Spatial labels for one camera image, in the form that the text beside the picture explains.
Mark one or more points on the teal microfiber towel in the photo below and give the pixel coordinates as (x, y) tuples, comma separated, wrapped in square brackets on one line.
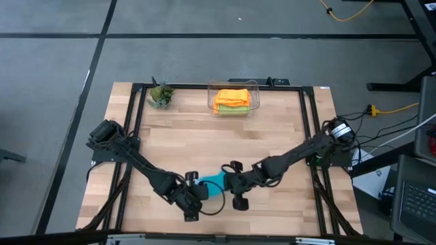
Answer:
[(214, 187)]

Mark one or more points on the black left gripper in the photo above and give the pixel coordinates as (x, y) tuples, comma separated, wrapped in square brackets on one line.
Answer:
[(190, 197)]

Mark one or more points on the dark grey laptop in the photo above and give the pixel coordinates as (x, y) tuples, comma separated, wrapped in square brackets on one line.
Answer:
[(419, 204)]

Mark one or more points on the silver metal bracket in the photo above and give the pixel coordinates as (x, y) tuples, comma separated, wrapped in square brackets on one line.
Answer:
[(126, 238), (315, 241)]

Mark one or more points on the small potted succulent plant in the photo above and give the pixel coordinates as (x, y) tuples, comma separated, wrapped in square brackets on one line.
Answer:
[(160, 95)]

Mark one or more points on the grey equipment case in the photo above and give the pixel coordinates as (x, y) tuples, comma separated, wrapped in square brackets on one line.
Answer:
[(425, 102)]

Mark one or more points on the clear plastic bin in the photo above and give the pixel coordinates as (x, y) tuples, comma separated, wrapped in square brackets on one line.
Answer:
[(255, 98)]

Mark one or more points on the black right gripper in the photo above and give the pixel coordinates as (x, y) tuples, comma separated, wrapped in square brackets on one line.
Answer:
[(242, 182)]

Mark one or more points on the grey furniture leg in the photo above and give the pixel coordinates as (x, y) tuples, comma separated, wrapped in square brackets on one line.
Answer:
[(10, 156)]

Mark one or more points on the orange microfiber towel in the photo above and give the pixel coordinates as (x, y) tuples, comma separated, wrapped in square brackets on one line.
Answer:
[(233, 97), (215, 108)]

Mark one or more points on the black power box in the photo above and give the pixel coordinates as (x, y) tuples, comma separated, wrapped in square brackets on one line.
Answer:
[(279, 81)]

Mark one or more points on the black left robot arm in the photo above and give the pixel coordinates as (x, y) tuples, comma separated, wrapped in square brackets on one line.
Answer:
[(136, 163)]

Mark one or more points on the black desk frame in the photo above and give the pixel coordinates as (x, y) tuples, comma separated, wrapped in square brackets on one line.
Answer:
[(391, 86)]

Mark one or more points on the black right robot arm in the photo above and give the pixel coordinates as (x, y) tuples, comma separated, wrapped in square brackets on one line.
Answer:
[(299, 153)]

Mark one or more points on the white printed box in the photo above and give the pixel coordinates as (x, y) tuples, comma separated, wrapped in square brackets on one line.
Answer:
[(371, 177)]

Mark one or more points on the green microfiber towel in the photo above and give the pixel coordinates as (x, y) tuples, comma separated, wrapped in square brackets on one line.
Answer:
[(235, 110)]

